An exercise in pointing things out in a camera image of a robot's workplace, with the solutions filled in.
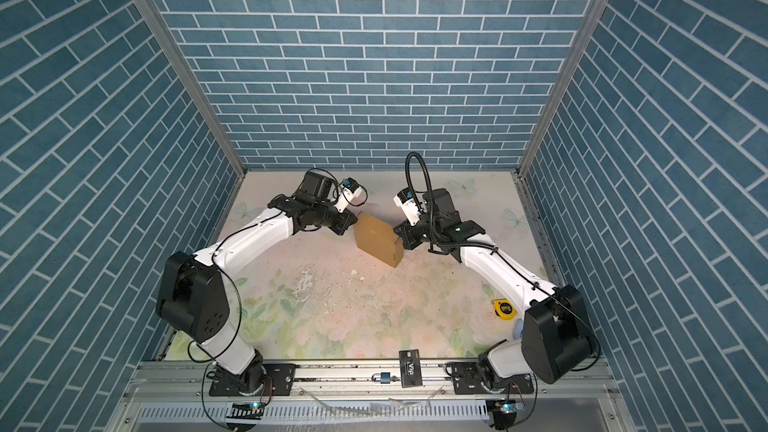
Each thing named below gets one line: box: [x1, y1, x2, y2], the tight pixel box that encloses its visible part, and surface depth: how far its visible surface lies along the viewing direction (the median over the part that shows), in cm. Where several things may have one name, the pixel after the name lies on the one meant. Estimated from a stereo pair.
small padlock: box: [371, 372, 391, 385], surface depth 77 cm
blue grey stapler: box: [513, 318, 524, 339], surface depth 83 cm
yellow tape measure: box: [491, 298, 517, 321], surface depth 86 cm
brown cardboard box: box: [354, 213, 404, 269], surface depth 87 cm
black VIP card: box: [398, 349, 423, 388], surface depth 77 cm
